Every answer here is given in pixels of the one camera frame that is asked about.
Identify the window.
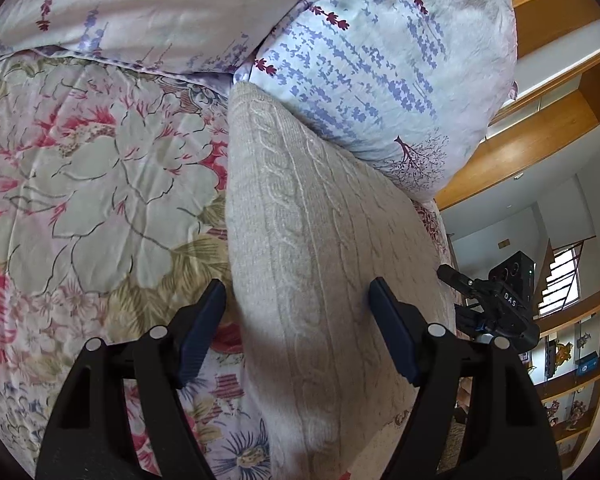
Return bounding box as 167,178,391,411
532,239,597,317

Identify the pink lavender print pillow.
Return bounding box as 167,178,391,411
0,0,351,76

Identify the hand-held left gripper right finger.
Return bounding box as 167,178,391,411
369,276,563,480

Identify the beige cable-knit sweater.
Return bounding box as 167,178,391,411
225,80,465,480

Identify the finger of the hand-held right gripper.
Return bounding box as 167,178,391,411
454,304,487,336
436,264,481,302

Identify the blue box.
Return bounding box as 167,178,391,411
575,352,600,376

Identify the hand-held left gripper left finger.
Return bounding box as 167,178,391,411
34,279,227,480

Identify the wooden headboard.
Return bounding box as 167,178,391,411
434,0,600,212

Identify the golden figurine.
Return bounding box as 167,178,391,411
550,337,576,361

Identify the blue lavender tree print pillow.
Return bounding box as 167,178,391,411
232,0,520,205

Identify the wooden shelf unit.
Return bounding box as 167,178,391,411
519,289,600,472

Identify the floral quilt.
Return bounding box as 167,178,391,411
0,49,462,480

